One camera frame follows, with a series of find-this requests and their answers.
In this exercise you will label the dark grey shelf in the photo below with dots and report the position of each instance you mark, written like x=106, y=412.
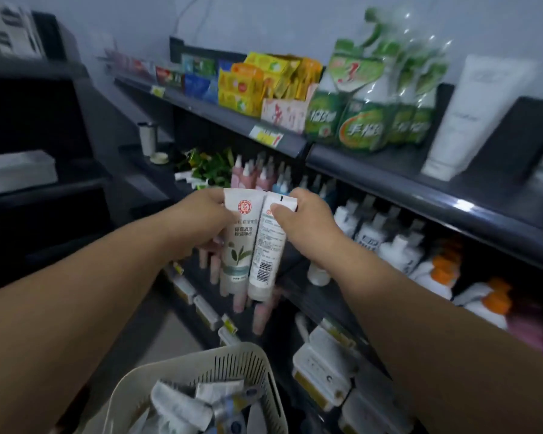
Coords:
x=502, y=185

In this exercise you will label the pink white floral box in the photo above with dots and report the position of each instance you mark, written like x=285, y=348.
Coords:
x=285, y=112

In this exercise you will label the green spray cleaner twin pack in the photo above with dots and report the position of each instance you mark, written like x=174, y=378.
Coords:
x=400, y=122
x=418, y=124
x=362, y=126

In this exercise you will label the person's right hand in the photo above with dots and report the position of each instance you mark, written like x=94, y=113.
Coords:
x=316, y=230

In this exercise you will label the row of white FLORAL tubes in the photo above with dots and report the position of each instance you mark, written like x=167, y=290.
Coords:
x=470, y=117

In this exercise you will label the white flat box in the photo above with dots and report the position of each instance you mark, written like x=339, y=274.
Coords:
x=18, y=173

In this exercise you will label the person's left forearm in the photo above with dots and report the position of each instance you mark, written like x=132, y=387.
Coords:
x=72, y=320

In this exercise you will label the cream slotted plastic basket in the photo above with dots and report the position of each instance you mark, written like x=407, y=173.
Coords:
x=185, y=361

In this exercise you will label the person's right forearm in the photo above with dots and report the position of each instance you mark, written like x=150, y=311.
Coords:
x=457, y=357

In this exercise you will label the black side shelving unit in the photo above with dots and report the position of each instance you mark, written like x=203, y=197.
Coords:
x=27, y=108

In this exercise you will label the teal toothpaste box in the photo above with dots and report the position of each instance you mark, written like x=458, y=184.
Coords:
x=199, y=65

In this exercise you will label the green leafy packet bundle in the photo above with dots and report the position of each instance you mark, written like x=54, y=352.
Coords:
x=208, y=169

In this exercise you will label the pile of tubes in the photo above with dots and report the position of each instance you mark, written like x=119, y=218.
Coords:
x=181, y=406

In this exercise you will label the red toothpaste box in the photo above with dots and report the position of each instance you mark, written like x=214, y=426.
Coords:
x=169, y=77

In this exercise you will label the yellow white price tag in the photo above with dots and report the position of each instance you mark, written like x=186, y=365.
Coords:
x=266, y=136
x=157, y=91
x=178, y=268
x=229, y=324

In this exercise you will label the stack of white hinged packs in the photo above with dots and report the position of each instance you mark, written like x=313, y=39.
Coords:
x=326, y=370

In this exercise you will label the row of pink tall bottles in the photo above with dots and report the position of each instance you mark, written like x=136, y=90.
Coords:
x=260, y=318

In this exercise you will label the stack of yellow boxes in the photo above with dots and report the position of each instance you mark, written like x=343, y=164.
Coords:
x=253, y=81

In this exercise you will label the white black printed carton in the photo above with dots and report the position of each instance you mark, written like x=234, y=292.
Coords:
x=13, y=31

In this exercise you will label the white cup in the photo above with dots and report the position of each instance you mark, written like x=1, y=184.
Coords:
x=147, y=140

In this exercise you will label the person's left hand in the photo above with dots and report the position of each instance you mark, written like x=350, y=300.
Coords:
x=199, y=216

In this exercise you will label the blue toothpaste box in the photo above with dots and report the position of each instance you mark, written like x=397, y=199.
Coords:
x=199, y=88

